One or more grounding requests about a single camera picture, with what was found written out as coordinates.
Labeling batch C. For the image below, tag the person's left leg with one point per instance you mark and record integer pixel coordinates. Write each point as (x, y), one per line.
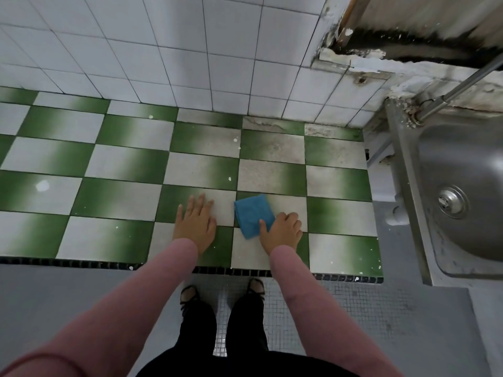
(196, 333)

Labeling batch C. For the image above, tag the person's right forearm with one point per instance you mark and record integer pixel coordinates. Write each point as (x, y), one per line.
(330, 318)

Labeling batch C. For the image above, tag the person's right hand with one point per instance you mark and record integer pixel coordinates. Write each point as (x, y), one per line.
(281, 231)

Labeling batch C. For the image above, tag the person's leg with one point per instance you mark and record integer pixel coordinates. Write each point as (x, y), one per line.
(196, 333)
(255, 330)

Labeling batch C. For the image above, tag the person's right leg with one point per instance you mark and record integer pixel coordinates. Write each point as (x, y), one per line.
(255, 330)

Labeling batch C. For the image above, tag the person's left hand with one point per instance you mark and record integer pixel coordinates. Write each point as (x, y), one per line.
(195, 223)

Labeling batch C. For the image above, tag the stainless steel sink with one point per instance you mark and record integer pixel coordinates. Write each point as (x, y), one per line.
(456, 200)

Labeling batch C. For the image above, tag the weathered wooden board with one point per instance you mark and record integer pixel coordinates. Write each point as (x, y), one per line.
(424, 27)

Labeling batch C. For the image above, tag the chrome faucet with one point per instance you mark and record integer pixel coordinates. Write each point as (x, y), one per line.
(460, 94)

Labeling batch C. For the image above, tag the blue cleaning cloth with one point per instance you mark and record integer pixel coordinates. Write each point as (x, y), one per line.
(251, 212)

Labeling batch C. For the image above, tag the green checkered tile countertop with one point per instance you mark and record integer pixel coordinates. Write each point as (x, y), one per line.
(118, 176)

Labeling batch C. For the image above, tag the person's left forearm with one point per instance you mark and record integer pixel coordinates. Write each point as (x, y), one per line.
(102, 318)

